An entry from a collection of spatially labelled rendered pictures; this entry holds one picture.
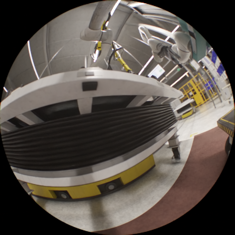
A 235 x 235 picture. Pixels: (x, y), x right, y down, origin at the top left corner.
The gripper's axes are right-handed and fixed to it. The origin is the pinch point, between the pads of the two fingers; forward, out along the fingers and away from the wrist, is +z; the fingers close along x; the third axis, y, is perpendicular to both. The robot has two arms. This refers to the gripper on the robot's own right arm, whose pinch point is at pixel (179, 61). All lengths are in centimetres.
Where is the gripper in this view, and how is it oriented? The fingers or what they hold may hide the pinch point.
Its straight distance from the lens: 63.6
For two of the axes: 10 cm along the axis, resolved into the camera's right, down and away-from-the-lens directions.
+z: 3.1, 9.1, -2.6
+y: 5.1, -3.9, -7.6
